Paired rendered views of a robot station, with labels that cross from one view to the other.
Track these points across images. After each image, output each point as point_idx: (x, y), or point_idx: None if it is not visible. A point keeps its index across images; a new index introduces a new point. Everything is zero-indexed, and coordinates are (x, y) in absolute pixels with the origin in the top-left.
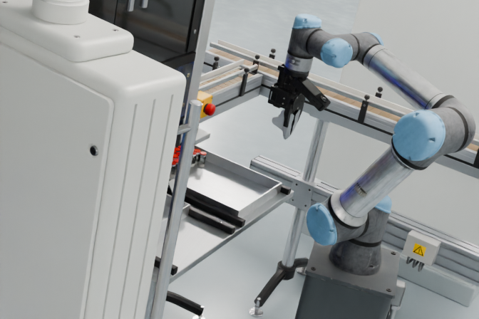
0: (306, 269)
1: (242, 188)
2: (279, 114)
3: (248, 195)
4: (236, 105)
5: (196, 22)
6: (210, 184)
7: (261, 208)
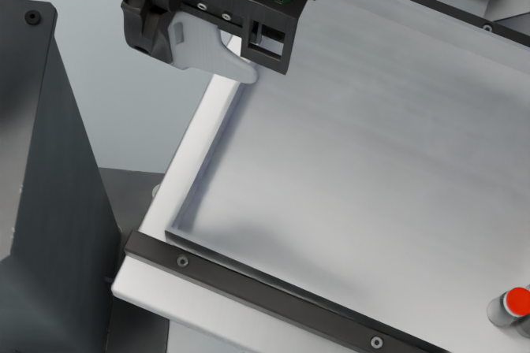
0: (52, 9)
1: (310, 205)
2: (255, 70)
3: (281, 160)
4: None
5: None
6: (426, 176)
7: (224, 95)
